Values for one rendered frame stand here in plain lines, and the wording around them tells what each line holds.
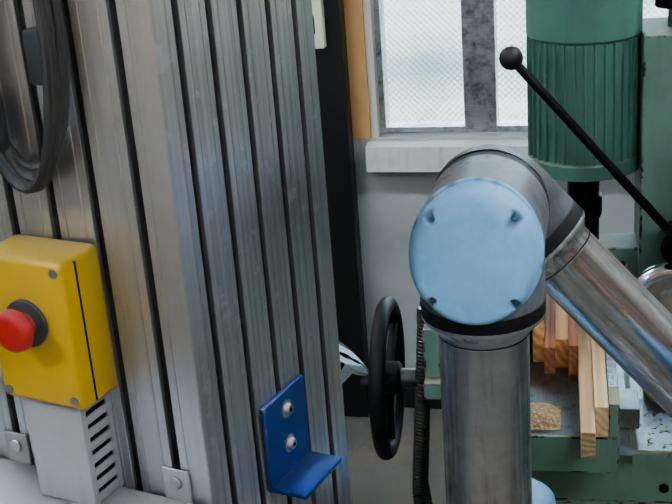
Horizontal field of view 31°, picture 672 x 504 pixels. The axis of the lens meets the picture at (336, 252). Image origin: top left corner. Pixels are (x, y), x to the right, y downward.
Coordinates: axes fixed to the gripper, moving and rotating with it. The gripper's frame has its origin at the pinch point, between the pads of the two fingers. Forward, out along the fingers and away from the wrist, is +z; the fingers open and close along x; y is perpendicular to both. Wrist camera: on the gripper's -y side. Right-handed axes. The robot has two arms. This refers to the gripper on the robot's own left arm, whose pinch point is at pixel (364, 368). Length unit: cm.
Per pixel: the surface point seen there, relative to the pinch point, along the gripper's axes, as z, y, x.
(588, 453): 32, -30, 50
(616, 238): 27, -48, 9
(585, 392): 30, -33, 38
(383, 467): 19, 72, -91
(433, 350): 8.3, -20.4, 22.3
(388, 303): -1.7, -19.1, 10.9
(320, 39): -49, -24, -110
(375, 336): -1.1, -16.4, 19.5
